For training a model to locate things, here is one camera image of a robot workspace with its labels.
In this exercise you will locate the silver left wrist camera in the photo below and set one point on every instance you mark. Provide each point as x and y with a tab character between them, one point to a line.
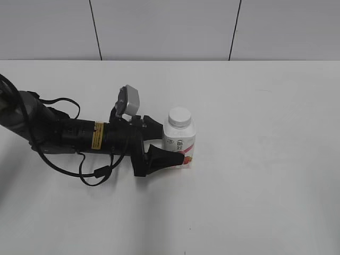
128	101

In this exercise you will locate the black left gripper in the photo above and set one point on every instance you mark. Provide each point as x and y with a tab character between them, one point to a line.
122	137

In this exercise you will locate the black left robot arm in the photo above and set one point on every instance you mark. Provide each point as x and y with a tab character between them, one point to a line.
57	133

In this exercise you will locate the white yili yogurt bottle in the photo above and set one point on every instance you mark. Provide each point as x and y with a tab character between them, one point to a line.
180	137

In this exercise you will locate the white bottle cap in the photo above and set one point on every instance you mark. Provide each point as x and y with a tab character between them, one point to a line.
179	117

